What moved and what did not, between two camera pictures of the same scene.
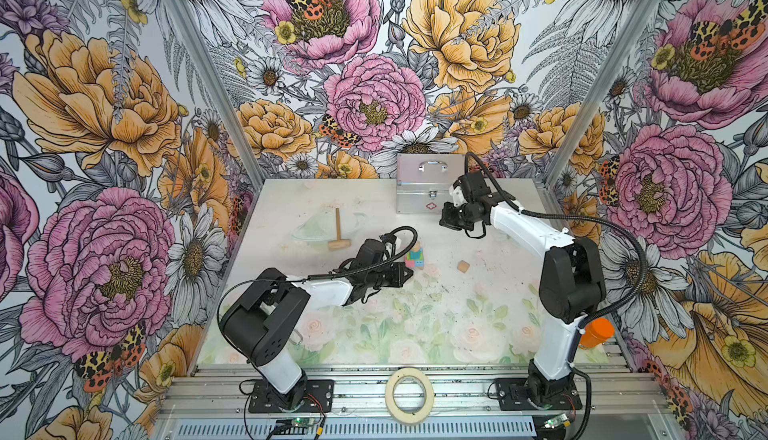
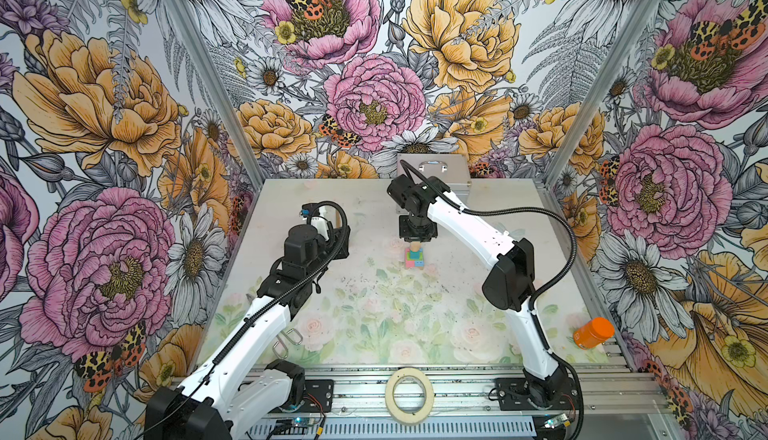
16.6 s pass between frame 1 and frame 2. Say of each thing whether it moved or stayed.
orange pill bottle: stayed
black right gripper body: moved
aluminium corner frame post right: stayed
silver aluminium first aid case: stayed
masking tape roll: stayed
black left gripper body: moved
